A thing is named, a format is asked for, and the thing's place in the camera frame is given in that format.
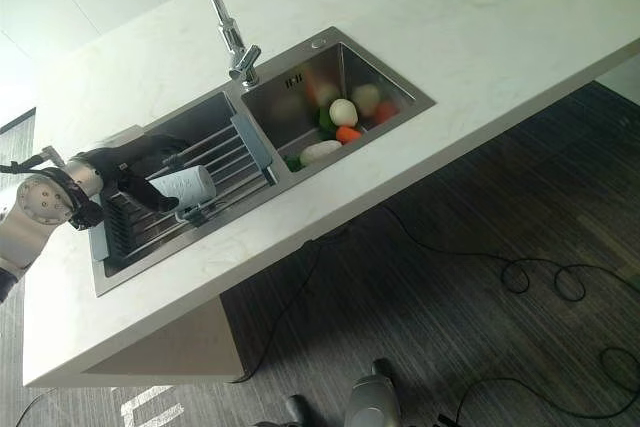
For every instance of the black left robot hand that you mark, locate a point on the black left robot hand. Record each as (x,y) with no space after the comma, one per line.
(131,162)

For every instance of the green toy leaf vegetable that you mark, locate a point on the green toy leaf vegetable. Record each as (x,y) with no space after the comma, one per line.
(294,163)
(326,123)

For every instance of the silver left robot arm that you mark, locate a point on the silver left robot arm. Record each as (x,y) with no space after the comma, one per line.
(30,227)

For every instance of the chrome kitchen faucet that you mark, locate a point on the chrome kitchen faucet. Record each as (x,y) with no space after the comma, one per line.
(227,27)

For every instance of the grey sink drain rack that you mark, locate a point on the grey sink drain rack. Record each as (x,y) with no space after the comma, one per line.
(235,152)

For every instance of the stainless steel double sink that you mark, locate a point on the stainless steel double sink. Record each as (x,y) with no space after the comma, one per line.
(320,72)

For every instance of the dark robot foot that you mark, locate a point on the dark robot foot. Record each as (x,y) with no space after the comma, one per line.
(297,412)

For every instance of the white cup with blue pattern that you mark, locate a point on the white cup with blue pattern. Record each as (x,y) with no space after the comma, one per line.
(187,187)

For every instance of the white long toy radish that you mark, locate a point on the white long toy radish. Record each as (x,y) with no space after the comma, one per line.
(320,151)

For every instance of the round chrome sink knob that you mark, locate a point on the round chrome sink knob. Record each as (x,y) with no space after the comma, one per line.
(317,43)

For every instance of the orange toy carrot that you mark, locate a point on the orange toy carrot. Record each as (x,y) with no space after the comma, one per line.
(348,134)

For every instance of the beige counter cabinet panel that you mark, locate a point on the beige counter cabinet panel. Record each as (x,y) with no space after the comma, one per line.
(175,342)

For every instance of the white round toy vegetable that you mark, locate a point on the white round toy vegetable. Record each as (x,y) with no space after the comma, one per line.
(343,112)

